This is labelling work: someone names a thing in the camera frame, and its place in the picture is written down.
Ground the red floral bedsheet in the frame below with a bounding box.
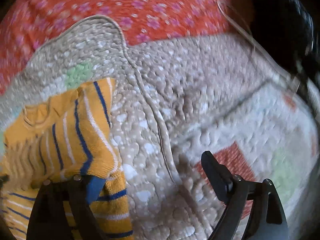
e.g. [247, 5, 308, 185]
[1, 0, 252, 92]

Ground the white cable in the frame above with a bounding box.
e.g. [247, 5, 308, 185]
[216, 0, 301, 92]

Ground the yellow striped knit sweater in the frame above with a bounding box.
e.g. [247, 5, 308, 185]
[1, 77, 133, 239]

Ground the black bag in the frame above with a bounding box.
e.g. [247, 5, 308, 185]
[251, 0, 319, 118]

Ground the quilted heart-pattern blanket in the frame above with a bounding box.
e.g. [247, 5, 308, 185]
[1, 16, 319, 239]

